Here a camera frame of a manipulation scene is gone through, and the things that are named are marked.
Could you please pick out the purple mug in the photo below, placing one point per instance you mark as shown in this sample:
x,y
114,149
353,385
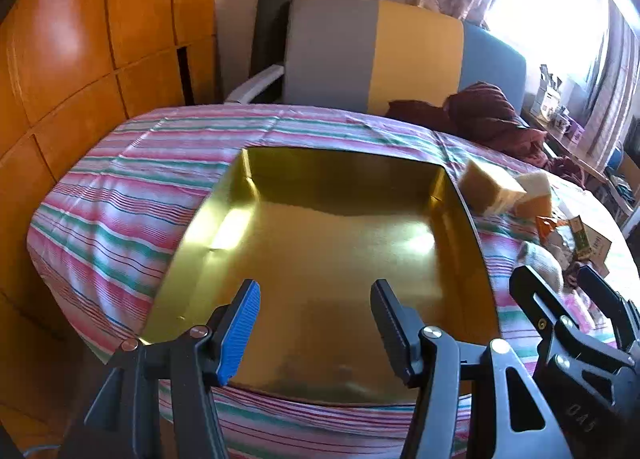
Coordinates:
x,y
576,131

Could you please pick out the wooden desk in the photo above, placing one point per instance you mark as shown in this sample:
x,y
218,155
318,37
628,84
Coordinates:
x,y
585,164

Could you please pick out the striped pink green bed sheet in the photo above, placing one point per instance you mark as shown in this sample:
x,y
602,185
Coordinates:
x,y
125,189

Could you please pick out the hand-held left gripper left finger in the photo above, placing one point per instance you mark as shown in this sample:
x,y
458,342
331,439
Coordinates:
x,y
240,334

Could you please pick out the floral mug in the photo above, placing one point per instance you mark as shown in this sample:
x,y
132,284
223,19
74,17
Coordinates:
x,y
561,118

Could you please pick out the dark red cloth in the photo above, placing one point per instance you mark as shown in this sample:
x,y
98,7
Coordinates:
x,y
480,114

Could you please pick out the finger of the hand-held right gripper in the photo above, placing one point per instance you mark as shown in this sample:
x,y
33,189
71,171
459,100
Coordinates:
x,y
535,294
607,299

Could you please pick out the yellow sponge block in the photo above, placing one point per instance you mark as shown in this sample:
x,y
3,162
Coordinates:
x,y
487,186
537,194

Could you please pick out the orange snack packet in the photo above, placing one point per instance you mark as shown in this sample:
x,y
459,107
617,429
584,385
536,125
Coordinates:
x,y
545,224

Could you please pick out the black rolled mat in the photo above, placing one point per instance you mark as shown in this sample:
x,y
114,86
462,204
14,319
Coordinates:
x,y
272,29

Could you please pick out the gold metal tin container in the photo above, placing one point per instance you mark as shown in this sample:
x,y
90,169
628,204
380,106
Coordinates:
x,y
325,239

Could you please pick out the beige sock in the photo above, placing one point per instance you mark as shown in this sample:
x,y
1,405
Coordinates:
x,y
540,264

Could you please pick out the grey yellow blue sofa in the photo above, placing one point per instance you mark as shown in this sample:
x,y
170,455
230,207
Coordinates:
x,y
415,54

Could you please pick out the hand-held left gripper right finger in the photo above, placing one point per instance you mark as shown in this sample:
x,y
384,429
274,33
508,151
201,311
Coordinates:
x,y
387,321

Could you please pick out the wooden wardrobe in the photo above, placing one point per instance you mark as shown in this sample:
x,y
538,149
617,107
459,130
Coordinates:
x,y
75,39

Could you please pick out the small carton box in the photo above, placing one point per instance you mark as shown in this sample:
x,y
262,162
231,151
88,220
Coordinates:
x,y
592,239

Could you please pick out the pink towel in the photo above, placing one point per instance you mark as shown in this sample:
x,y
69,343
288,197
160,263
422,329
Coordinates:
x,y
582,306

